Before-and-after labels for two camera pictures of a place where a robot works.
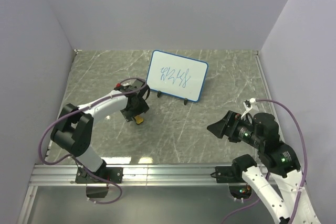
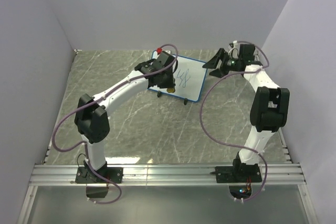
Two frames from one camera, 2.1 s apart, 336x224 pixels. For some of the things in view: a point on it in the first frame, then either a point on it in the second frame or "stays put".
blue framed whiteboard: [177, 76] stays put
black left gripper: [143, 107] to [170, 84]
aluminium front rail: [134, 175] stays put
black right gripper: [220, 127] to [213, 62]
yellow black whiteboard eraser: [138, 119] to [170, 89]
